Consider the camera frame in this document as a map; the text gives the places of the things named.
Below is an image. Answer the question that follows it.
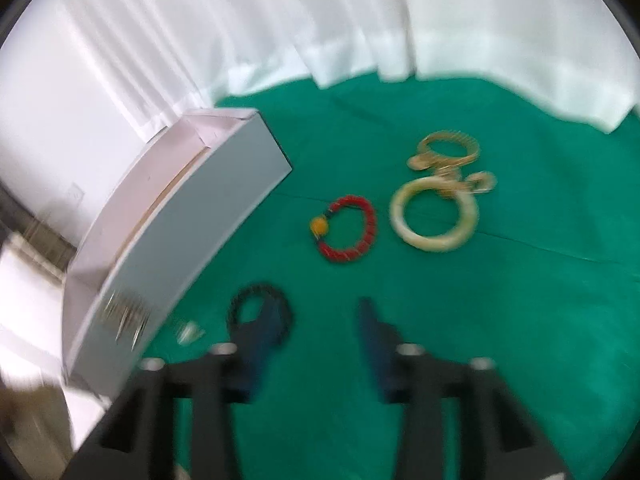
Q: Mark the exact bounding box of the gold bangle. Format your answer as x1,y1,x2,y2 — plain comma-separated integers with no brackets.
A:
416,131,481,168

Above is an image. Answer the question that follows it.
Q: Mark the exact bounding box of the white curtain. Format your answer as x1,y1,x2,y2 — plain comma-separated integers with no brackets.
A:
295,0,640,133
60,0,321,143

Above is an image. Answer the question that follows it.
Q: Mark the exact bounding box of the black bead bracelet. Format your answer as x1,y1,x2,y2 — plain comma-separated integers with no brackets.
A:
227,284,293,346

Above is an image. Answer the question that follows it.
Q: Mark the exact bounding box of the gold chain bracelet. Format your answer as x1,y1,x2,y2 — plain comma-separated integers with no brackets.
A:
407,155,497,200

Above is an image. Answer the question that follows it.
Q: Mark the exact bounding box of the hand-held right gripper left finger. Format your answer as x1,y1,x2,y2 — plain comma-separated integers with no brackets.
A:
75,296,291,480

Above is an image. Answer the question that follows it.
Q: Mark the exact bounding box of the green velvet cloth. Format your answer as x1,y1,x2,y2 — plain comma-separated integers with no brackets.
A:
145,72,640,480

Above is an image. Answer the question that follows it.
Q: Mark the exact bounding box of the cream jade bangle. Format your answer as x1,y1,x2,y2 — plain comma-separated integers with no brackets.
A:
389,180,480,253

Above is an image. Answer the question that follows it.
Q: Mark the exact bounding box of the white cardboard box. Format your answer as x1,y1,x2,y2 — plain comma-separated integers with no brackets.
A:
60,108,293,401

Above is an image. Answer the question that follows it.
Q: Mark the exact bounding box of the red bead bracelet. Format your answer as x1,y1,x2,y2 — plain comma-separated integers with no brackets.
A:
310,195,377,263

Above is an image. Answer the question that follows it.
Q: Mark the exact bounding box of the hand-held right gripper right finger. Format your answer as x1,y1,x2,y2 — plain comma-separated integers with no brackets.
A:
357,297,571,480

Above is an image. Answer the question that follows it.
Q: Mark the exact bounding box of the small pale trinket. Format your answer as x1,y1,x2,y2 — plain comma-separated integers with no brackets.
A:
177,322,206,346

